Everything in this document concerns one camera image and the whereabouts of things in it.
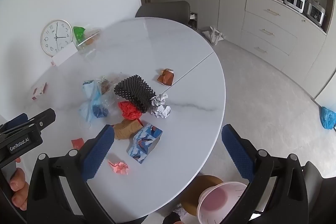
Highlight silver kitchen appliance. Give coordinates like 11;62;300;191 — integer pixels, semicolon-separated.
305;1;326;27

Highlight person's left hand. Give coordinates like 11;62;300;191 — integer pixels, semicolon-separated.
9;167;29;211

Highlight black spiky foam piece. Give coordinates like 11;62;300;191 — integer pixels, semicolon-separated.
114;75;156;113

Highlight dark grey chair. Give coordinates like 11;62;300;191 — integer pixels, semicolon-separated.
135;1;190;25

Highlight blue patterned tissue box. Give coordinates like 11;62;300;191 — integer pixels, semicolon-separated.
127;123;163;164

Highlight small pink white box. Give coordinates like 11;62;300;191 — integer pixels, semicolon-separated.
31;82;48;101

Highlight dark blue paper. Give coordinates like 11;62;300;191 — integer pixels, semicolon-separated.
92;105;109;118

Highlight pink origami paper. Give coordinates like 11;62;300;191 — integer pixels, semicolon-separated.
108;160;129;175

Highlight orange brown snack wrapper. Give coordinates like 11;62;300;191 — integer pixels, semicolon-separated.
157;68;174;86

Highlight brown round stool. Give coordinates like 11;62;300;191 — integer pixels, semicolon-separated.
180;175;223;216

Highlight blue plastic bag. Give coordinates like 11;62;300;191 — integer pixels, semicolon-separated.
319;107;336;130

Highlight brown paper bag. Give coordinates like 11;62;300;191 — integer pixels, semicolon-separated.
113;119;143;140

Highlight person's black trouser legs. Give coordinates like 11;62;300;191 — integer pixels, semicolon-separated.
162;212;181;224

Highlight white tote bag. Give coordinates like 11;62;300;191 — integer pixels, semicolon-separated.
202;26;224;46

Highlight white plastic trash bin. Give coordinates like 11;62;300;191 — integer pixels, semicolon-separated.
197;181;247;224

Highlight light blue face mask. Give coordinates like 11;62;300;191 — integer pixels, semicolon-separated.
79;80;101;122

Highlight white card envelope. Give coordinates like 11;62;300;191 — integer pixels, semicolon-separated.
51;42;78;67

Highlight green plastic bag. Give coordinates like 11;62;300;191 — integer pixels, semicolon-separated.
73;26;85;43

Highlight grey drawer cabinet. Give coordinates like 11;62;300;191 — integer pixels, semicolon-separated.
239;0;326;86

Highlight small red paper piece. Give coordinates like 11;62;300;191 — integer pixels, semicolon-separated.
71;138;84;150

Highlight white round table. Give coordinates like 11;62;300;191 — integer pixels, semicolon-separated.
22;18;226;223

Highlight white printed paper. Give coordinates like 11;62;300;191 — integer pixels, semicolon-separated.
150;93;171;118

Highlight white round wall clock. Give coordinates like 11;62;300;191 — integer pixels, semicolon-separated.
40;19;74;57

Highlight clear plastic food container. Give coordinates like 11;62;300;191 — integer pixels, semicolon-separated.
75;28;102;56

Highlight clear plastic packaging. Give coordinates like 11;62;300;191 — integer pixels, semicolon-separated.
96;72;126;116

